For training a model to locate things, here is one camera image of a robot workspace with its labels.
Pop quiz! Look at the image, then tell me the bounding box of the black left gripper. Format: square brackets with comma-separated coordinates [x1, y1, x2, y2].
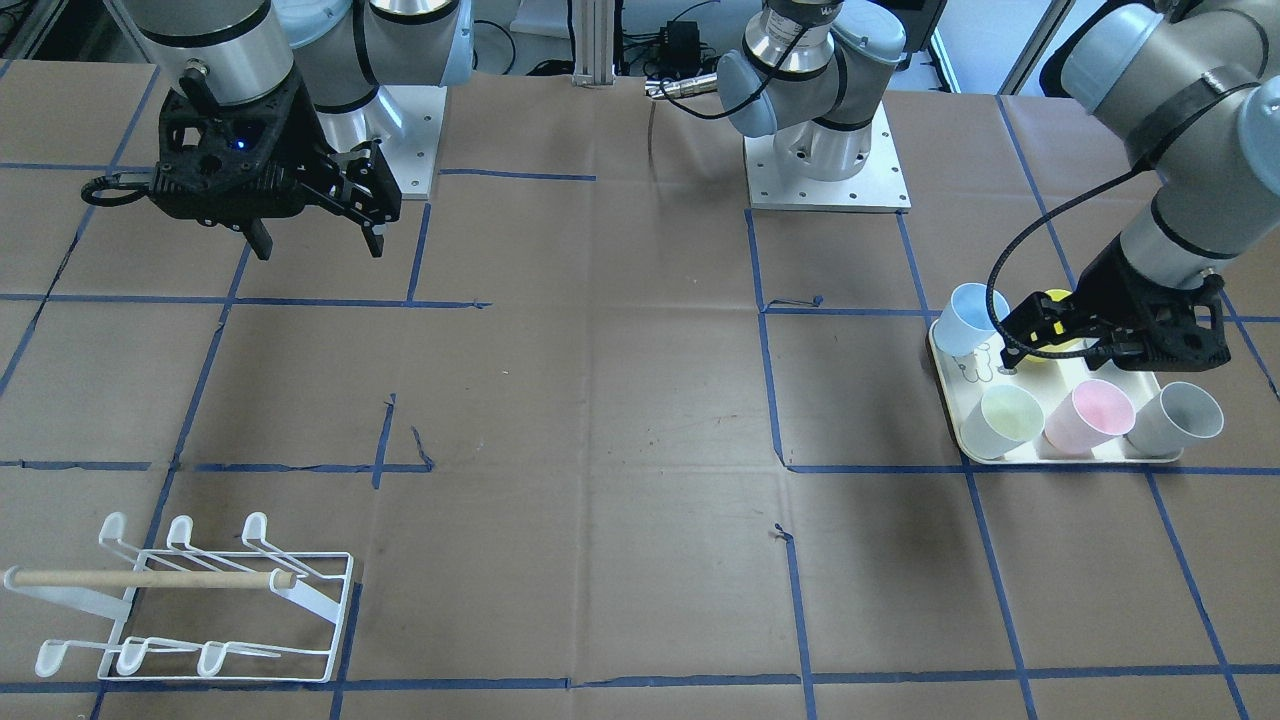
[1000, 241, 1231, 372]

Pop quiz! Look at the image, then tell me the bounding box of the white ikea cup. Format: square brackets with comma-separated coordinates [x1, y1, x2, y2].
[960, 386, 1044, 460]

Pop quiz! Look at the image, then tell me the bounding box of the light blue cup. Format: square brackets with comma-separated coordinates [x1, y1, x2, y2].
[933, 282, 997, 357]

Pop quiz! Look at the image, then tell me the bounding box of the aluminium frame post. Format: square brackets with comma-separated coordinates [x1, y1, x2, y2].
[566, 0, 621, 87]

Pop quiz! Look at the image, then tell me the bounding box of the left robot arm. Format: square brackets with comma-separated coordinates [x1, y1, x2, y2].
[716, 1, 1277, 372]

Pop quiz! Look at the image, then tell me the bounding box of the grey cup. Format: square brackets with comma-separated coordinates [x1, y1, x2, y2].
[1126, 380, 1225, 456]

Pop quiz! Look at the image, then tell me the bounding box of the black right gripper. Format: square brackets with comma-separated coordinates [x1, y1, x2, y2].
[82, 63, 402, 261]

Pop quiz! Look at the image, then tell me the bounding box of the black power adapter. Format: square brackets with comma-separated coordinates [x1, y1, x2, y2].
[659, 20, 701, 65]

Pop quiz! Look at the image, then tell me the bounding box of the white wire cup rack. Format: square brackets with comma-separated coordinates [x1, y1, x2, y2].
[3, 512, 356, 685]

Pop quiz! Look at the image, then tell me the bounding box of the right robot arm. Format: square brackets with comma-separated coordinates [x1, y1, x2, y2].
[79, 1, 474, 260]

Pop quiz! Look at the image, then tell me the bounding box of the cream plastic tray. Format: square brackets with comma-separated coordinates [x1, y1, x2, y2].
[928, 320, 1184, 465]

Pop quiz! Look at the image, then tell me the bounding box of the pink cup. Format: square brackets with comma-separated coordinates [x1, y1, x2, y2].
[1044, 379, 1137, 454]

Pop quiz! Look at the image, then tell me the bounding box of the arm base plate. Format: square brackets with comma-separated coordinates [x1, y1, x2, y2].
[328, 85, 448, 201]
[744, 104, 913, 213]

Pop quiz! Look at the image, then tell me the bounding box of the yellow cup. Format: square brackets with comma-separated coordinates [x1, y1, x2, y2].
[1023, 288, 1082, 364]

